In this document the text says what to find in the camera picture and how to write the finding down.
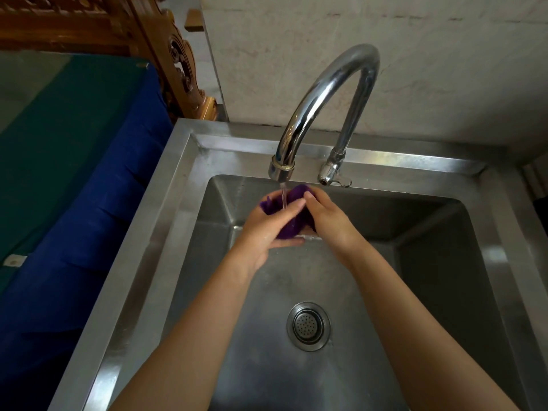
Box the carved wooden furniture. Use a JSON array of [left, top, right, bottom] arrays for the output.
[[0, 0, 218, 123]]

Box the stainless steel sink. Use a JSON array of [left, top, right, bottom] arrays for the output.
[[47, 117, 548, 411]]

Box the person's right hand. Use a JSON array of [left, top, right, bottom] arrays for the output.
[[301, 186, 365, 261]]

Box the person's right forearm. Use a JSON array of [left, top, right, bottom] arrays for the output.
[[349, 241, 521, 411]]

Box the person's left forearm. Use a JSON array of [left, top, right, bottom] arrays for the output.
[[109, 252, 268, 411]]

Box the green table cloth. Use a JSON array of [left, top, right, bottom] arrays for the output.
[[0, 50, 148, 292]]

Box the metal drain strainer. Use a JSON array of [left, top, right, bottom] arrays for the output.
[[285, 301, 331, 352]]

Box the chrome gooseneck faucet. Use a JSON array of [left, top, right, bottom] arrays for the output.
[[268, 43, 381, 189]]

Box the wooden bench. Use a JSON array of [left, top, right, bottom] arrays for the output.
[[184, 9, 204, 33]]

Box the person's left hand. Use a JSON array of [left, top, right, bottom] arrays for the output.
[[233, 196, 308, 275]]

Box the purple cleaning cloth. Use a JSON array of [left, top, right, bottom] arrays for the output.
[[260, 183, 317, 240]]

